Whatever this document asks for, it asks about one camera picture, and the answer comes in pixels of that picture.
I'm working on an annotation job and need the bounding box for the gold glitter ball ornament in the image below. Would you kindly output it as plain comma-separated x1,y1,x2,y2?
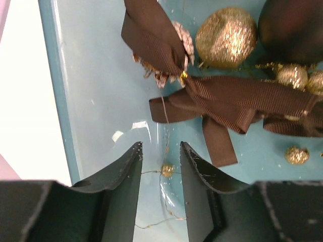
195,7,257,70

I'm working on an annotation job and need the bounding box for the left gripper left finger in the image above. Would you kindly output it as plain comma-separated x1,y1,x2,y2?
1,142,143,241

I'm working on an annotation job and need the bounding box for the teal plastic bin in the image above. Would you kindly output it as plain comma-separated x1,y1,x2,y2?
39,1,322,241

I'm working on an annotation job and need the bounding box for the frosted pine cone ornament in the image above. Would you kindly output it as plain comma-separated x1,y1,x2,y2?
131,21,195,88

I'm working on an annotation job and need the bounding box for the small gold glitter bead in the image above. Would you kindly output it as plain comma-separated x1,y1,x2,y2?
161,163,174,177

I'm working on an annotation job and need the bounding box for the dark brown ball ornament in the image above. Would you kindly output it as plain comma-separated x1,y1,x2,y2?
258,0,322,64

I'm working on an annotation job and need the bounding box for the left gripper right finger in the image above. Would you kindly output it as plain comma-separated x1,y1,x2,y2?
180,142,322,241

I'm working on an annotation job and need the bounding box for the fairy light wire string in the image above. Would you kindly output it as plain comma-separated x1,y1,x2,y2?
133,95,189,230

